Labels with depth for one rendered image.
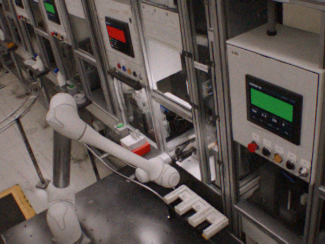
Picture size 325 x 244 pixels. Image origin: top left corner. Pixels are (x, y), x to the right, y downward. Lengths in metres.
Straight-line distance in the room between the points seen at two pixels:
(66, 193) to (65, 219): 0.19
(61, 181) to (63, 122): 0.49
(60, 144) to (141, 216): 0.66
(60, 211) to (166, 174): 0.61
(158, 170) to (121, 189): 0.65
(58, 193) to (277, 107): 1.37
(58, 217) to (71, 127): 0.54
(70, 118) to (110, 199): 0.82
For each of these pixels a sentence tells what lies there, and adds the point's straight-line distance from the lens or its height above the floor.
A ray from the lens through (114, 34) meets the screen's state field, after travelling 2.23.
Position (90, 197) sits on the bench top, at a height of 0.68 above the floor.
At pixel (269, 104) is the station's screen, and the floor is 1.62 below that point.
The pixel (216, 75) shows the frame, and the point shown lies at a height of 1.62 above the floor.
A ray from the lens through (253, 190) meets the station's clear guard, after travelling 1.85.
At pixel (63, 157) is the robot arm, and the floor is 1.16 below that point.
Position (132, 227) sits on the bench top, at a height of 0.68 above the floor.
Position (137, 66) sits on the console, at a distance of 2.17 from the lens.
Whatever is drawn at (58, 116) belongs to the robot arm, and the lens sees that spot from 1.86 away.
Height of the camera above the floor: 2.36
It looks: 33 degrees down
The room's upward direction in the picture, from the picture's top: 10 degrees counter-clockwise
